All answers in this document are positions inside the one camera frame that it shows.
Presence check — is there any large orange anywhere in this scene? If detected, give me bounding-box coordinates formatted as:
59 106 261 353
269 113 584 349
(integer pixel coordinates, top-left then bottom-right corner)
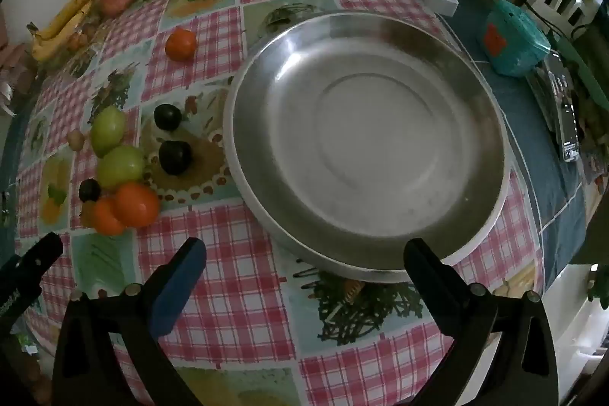
113 182 161 228

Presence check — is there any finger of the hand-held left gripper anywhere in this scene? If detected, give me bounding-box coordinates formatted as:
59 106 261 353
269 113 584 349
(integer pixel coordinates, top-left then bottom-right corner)
0 232 64 331

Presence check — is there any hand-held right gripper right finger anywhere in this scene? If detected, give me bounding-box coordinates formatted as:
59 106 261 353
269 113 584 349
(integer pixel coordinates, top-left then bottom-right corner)
403 239 560 406

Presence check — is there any small dark plum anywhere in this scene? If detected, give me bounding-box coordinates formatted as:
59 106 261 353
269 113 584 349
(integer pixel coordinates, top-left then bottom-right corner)
78 179 102 203

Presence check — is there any green apple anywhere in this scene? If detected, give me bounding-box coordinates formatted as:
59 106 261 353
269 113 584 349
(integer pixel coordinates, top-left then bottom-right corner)
97 145 146 190
90 106 127 158

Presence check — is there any checkered fruit print tablecloth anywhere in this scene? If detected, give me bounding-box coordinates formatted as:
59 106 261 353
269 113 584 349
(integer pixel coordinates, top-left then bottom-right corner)
14 0 545 406

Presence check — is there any medium orange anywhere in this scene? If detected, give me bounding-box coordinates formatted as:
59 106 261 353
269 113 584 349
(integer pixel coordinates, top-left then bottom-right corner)
92 197 127 237

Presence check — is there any yellow banana bunch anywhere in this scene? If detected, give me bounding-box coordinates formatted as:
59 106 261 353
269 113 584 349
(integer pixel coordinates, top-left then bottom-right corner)
29 0 100 62

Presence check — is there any round steel basin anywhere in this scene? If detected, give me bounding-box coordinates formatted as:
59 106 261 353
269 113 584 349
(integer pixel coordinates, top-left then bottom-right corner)
223 13 512 283

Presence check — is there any clear plastic fruit container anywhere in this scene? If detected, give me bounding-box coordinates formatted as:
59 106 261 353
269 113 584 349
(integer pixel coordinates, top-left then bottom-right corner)
62 18 103 55

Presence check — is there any teal box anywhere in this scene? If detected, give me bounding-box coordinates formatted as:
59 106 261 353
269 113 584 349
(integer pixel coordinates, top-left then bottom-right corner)
477 0 552 76

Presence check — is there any small orange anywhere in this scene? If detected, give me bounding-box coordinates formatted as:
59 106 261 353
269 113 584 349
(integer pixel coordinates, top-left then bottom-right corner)
165 28 197 61

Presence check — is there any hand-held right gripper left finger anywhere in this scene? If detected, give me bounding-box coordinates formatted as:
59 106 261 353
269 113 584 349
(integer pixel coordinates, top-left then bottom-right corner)
51 237 207 406

